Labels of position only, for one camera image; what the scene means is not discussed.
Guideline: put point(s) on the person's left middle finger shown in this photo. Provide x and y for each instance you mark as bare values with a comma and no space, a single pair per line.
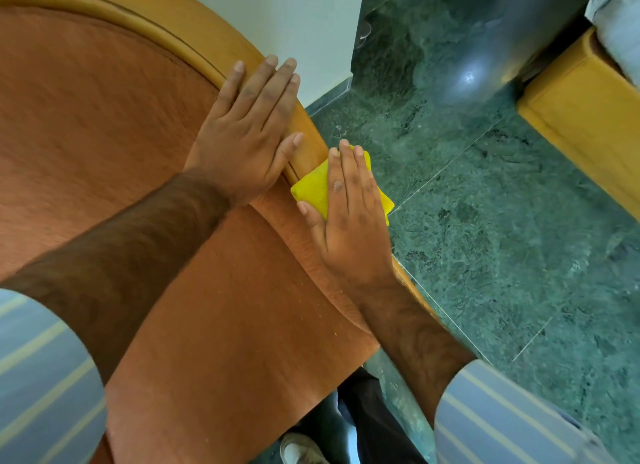
276,89

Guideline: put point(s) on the wooden bed frame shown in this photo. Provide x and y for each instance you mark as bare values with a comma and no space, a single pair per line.
585,114

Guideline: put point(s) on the white bedding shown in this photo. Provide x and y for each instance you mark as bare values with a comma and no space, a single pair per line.
620,24

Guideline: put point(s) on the person's right forearm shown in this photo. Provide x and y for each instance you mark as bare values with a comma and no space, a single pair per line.
410,338

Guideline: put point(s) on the person's left hand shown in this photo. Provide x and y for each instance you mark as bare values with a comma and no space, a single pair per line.
240,144

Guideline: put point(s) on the person's right thumb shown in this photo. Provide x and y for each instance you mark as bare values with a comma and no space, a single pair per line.
311,217

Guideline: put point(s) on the black trousers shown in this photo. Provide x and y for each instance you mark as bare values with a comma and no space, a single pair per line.
370,418

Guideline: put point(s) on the yellow cleaning cloth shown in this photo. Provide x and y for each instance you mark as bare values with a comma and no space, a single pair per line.
312,189

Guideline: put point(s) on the white shoe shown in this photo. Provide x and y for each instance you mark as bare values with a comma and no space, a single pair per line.
300,451

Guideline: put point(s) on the person's left little finger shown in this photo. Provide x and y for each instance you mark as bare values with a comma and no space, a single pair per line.
229,86

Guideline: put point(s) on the person's left forearm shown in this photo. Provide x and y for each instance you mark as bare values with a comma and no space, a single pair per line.
125,264

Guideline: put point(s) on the person's right middle finger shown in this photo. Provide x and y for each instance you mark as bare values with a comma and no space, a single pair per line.
349,176

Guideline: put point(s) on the person's left thumb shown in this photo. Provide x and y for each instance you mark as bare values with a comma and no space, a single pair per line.
289,151

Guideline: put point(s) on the person's right hand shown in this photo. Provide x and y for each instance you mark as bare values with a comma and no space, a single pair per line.
352,234

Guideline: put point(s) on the orange upholstered wooden chair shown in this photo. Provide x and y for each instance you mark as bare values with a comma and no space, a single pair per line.
125,129

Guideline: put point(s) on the blue striped shirt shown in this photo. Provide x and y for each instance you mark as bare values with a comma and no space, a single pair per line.
42,378

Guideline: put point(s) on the person's right little finger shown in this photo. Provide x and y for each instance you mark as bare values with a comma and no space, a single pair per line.
377,194

